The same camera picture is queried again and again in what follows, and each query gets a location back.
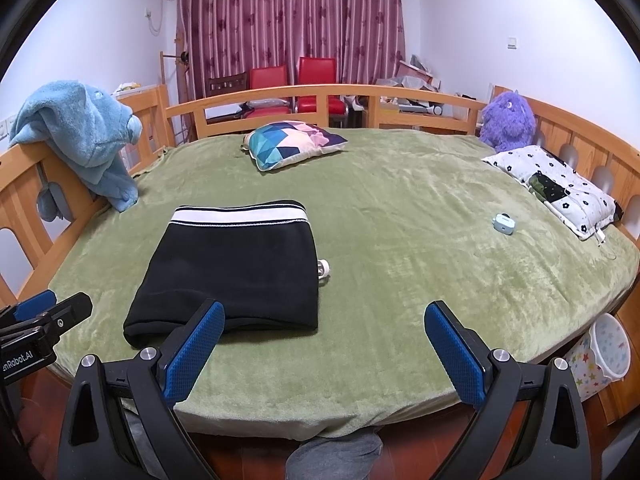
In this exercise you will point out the clutter pile of papers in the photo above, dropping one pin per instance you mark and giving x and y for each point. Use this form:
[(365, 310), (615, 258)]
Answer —
[(415, 82)]

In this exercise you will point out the wooden bed frame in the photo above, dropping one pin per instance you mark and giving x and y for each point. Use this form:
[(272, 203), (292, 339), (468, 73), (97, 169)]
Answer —
[(310, 92)]

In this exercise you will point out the wooden coat rack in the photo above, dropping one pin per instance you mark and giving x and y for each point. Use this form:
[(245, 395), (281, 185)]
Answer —
[(165, 70)]

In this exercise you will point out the maroon striped curtain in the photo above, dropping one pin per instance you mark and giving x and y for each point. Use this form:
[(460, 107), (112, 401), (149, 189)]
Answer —
[(300, 10)]

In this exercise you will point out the green plush blanket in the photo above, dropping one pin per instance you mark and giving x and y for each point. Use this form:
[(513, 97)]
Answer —
[(400, 260)]

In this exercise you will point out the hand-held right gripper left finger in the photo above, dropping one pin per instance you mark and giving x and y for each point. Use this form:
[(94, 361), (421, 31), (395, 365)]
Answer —
[(195, 355)]

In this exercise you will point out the dark wooden chair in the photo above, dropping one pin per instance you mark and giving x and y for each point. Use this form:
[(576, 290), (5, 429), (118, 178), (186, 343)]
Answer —
[(225, 84)]

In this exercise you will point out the star print waste bin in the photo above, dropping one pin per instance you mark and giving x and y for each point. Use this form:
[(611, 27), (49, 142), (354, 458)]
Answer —
[(595, 360)]

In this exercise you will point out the black pants with white stripe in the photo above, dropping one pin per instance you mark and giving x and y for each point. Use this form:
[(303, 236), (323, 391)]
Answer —
[(225, 270)]

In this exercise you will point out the red chair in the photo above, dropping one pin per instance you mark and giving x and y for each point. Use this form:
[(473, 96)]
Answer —
[(320, 75), (267, 80)]

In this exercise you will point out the small light blue case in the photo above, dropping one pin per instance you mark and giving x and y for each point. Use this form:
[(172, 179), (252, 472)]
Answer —
[(502, 223)]

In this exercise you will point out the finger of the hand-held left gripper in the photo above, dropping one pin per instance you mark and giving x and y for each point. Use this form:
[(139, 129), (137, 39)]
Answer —
[(70, 310), (35, 305)]

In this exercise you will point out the geometric print pillow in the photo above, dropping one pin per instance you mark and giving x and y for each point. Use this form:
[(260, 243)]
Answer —
[(290, 142)]

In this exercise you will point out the purple plush toy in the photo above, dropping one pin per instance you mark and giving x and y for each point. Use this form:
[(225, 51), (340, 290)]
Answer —
[(505, 122)]

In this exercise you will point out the white floral pillow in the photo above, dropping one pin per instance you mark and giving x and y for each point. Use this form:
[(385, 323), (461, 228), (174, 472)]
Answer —
[(510, 162)]

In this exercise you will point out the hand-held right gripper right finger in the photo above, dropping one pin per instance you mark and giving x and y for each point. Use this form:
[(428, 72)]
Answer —
[(455, 355)]

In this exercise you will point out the person's grey trouser leg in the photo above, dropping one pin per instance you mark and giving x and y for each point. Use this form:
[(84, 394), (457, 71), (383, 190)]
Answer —
[(330, 460)]

